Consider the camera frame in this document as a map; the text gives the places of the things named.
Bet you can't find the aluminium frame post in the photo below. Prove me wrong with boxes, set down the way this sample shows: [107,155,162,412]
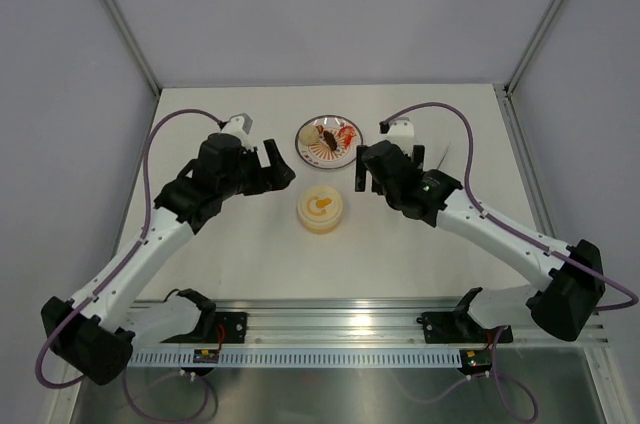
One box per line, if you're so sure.
[100,0,162,101]
[503,0,569,99]

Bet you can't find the patterned round plate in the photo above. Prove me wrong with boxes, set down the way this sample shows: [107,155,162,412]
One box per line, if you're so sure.
[294,114,364,171]

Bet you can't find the metal food tongs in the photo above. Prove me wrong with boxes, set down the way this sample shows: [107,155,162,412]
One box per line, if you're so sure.
[435,140,451,170]

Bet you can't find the round beige box lid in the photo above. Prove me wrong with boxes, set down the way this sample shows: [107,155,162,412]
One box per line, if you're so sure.
[297,185,344,213]

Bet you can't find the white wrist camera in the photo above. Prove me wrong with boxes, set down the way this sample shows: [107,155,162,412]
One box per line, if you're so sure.
[221,113,253,136]
[379,117,416,147]

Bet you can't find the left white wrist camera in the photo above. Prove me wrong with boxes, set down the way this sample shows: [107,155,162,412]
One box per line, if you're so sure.
[221,113,253,136]

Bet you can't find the right aluminium frame post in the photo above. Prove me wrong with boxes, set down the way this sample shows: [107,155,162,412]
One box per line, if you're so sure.
[503,0,569,99]

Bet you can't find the dark brown meat slice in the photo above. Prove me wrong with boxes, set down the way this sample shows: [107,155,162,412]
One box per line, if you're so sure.
[322,130,339,152]

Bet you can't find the white steamed bun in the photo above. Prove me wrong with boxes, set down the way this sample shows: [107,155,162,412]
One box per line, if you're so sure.
[298,125,321,146]

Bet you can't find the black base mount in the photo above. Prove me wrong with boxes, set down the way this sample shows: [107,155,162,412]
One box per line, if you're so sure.
[196,311,249,344]
[415,311,497,344]

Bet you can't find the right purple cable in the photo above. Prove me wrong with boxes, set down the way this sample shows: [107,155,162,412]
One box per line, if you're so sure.
[382,102,640,420]

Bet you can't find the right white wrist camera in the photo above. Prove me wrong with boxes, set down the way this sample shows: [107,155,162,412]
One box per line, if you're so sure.
[379,117,416,147]

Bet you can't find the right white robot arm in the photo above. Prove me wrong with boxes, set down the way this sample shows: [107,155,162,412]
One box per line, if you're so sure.
[355,140,605,343]

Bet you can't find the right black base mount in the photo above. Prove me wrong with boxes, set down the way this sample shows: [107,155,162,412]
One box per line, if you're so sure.
[415,311,497,344]

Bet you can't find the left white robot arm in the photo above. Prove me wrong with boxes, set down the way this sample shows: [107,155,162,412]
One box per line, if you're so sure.
[41,133,295,385]

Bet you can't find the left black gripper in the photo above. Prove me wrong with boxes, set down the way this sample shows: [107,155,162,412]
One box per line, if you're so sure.
[219,139,294,200]

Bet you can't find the aluminium front rail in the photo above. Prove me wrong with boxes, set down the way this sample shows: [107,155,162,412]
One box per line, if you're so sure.
[124,296,609,350]

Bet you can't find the purple cable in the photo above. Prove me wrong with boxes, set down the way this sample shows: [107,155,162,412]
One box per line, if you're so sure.
[382,102,640,420]
[35,108,226,420]

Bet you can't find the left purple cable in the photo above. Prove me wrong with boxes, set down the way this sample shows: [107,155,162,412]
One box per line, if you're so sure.
[35,108,226,420]

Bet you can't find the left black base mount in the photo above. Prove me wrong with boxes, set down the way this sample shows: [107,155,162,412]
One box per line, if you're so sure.
[196,311,249,344]

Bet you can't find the round beige lunch box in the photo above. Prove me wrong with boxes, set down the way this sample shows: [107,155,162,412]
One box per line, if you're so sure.
[297,208,343,234]

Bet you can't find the red shrimp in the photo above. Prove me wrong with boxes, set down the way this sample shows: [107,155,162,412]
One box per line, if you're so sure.
[338,125,357,146]

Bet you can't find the left aluminium frame post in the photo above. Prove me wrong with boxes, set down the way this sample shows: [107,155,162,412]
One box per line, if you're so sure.
[100,0,162,101]

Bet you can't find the right aluminium side rail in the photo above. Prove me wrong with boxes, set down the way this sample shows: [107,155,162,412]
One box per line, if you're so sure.
[492,84,557,238]

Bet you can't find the white slotted cable duct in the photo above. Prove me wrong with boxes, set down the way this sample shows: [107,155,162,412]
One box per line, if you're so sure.
[129,348,462,369]

